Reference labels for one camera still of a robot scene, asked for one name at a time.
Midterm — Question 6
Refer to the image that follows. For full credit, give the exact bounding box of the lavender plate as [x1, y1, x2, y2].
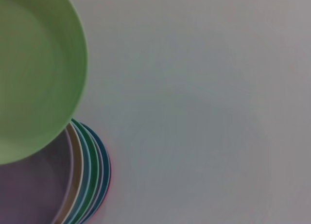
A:
[0, 126, 74, 224]

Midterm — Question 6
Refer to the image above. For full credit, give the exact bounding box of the light green plate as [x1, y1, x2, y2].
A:
[0, 0, 88, 166]

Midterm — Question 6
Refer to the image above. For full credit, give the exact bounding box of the beige plate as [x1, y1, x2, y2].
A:
[52, 123, 85, 224]

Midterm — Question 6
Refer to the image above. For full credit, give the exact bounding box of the light blue plate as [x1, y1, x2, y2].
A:
[64, 121, 92, 224]

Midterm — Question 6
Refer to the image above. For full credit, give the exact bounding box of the teal plate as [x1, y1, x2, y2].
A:
[79, 121, 111, 224]

